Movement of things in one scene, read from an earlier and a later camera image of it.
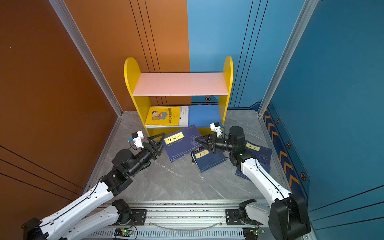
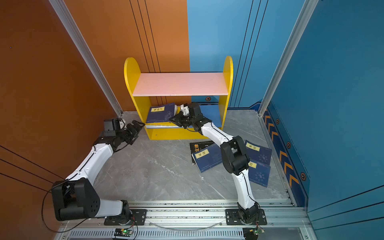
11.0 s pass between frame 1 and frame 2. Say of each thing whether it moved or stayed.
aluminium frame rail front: stayed
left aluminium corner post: stayed
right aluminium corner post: stayed
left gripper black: moved
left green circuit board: stayed
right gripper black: moved
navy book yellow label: moved
